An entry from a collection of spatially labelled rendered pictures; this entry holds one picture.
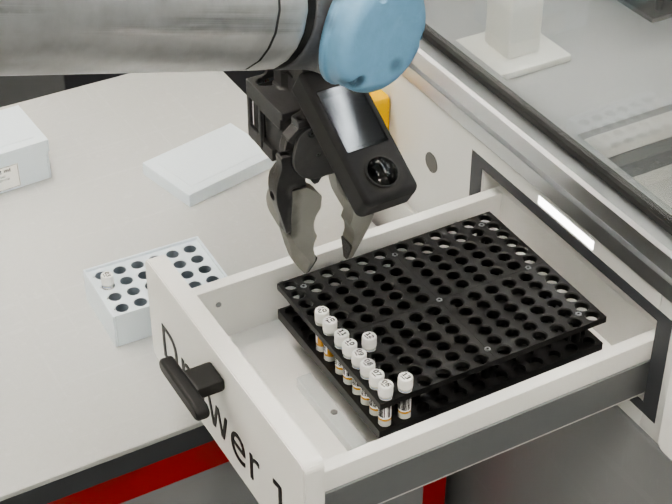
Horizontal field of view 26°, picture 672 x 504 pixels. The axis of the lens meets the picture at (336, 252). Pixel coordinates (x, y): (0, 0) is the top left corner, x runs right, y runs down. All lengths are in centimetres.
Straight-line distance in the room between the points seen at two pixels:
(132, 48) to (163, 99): 105
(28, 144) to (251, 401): 61
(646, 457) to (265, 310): 36
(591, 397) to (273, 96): 37
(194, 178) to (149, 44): 87
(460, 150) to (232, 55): 63
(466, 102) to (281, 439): 43
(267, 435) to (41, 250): 53
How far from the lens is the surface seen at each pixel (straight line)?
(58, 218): 161
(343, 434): 120
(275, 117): 110
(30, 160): 166
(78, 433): 135
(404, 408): 117
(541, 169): 130
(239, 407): 115
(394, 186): 104
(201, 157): 166
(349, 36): 83
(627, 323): 129
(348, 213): 116
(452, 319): 123
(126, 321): 141
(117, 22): 74
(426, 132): 146
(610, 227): 124
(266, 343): 130
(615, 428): 134
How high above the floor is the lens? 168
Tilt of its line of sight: 37 degrees down
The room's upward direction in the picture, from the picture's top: straight up
